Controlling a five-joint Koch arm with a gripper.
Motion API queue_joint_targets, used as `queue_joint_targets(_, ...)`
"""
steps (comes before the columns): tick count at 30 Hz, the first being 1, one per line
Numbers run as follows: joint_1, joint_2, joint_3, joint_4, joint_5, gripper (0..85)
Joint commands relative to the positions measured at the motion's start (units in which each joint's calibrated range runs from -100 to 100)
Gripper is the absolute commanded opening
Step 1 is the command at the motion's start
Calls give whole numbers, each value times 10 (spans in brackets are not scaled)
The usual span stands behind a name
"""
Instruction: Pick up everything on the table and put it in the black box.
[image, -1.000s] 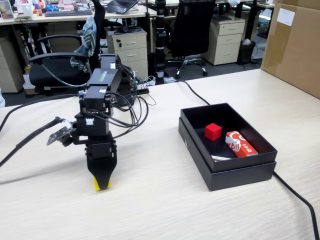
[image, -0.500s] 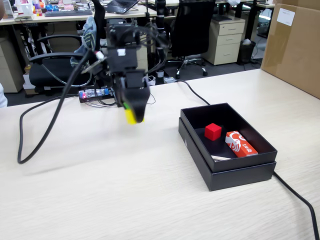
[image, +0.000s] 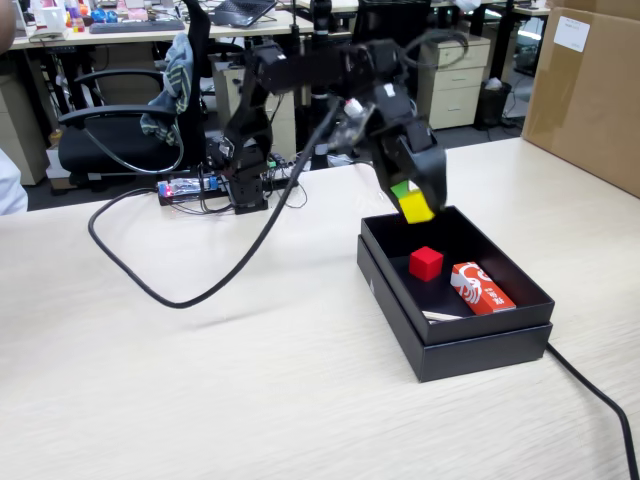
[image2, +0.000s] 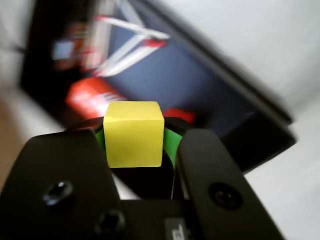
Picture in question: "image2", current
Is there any orange white printed carton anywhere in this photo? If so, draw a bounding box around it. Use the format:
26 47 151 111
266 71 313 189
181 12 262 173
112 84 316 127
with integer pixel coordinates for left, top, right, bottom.
65 76 129 119

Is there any yellow cube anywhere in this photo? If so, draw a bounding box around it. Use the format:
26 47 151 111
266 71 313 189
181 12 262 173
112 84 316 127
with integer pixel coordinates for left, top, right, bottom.
103 100 166 169

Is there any black box tray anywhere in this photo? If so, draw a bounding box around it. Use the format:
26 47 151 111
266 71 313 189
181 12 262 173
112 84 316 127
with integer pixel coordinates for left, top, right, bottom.
19 0 294 153

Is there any red cube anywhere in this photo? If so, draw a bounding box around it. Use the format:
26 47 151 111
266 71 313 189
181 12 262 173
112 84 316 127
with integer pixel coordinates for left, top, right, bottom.
164 107 197 126

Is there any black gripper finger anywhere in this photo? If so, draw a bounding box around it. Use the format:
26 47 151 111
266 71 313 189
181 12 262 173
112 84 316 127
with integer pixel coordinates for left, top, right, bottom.
0 116 126 240
163 116 289 240

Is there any pale wooden stick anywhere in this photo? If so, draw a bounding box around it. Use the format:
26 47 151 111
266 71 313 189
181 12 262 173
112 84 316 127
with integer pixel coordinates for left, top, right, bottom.
96 14 172 41
96 34 166 77

